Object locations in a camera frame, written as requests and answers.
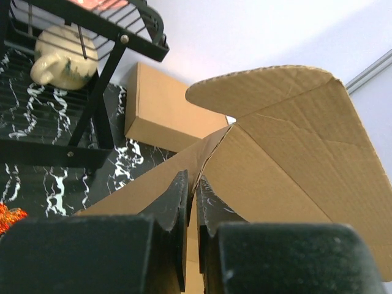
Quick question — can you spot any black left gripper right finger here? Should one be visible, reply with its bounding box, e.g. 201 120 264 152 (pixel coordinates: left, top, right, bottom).
196 177 385 294

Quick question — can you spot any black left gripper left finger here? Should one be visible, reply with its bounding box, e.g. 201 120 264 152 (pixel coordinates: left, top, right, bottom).
1 171 189 293

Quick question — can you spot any closed brown cardboard box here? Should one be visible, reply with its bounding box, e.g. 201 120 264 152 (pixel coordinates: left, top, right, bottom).
124 62 228 153

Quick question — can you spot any small orange flower toy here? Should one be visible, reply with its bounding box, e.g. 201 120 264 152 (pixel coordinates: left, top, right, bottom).
0 203 28 235

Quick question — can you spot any beige cup in rack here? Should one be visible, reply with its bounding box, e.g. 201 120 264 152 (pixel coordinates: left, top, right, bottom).
30 25 99 90

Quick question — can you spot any beige and pink plate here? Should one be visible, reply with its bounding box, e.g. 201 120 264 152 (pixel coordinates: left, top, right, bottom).
72 0 128 12

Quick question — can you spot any black wire tray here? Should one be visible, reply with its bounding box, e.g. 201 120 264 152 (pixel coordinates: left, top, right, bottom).
1 47 114 170

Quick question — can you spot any black wire plate rack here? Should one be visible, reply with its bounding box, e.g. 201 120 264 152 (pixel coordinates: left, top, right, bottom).
1 1 169 154

